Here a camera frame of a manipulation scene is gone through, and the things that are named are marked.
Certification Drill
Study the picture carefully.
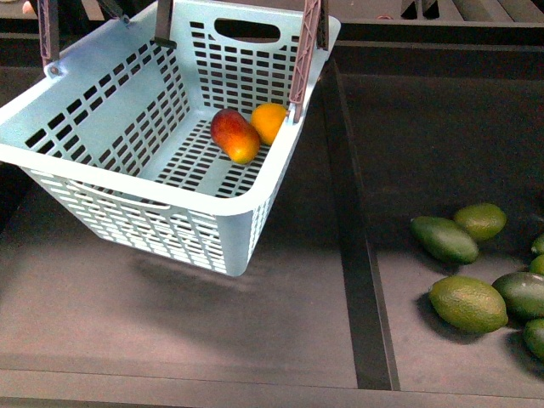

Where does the dark green avocado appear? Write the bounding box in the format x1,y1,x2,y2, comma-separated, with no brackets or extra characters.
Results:
410,216,479,264

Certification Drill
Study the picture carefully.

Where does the brown basket handle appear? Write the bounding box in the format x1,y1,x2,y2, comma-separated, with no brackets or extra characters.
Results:
289,0,329,123
37,0,60,67

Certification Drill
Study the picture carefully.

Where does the light blue plastic basket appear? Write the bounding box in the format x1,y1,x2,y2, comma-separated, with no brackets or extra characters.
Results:
1,1,340,276

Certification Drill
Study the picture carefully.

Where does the red yellow mango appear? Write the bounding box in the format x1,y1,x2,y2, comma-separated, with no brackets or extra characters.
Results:
210,109,260,165

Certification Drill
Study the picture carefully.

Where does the yellow lemon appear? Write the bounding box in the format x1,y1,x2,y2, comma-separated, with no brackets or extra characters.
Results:
250,103,287,146

